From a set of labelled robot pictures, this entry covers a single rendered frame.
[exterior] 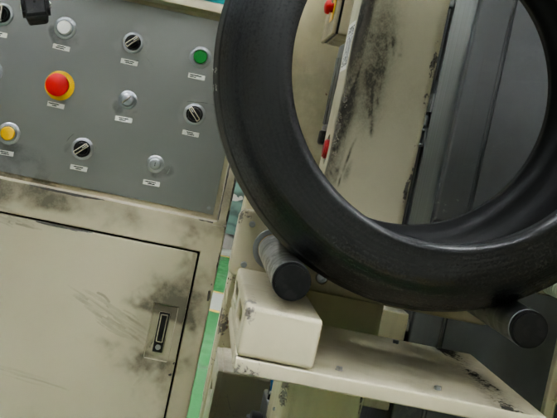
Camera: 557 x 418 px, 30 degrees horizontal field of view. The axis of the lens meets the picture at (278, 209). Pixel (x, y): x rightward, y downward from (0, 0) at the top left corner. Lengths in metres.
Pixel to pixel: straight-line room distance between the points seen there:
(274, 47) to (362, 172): 0.43
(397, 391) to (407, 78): 0.53
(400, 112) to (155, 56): 0.51
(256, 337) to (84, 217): 0.70
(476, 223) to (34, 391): 0.84
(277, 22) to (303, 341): 0.36
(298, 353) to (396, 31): 0.57
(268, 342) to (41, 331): 0.74
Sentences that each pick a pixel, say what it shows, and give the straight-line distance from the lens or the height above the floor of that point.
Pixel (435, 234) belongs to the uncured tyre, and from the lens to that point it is 1.46.
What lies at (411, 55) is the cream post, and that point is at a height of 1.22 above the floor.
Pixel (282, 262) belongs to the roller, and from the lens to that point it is 1.19.
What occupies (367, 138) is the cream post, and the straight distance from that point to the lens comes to 1.55.
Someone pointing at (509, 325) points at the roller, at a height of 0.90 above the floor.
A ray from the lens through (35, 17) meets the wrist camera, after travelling 1.27.
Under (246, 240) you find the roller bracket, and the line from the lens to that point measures 1.51.
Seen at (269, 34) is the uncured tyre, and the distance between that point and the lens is 1.16.
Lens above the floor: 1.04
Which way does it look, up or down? 3 degrees down
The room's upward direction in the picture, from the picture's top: 12 degrees clockwise
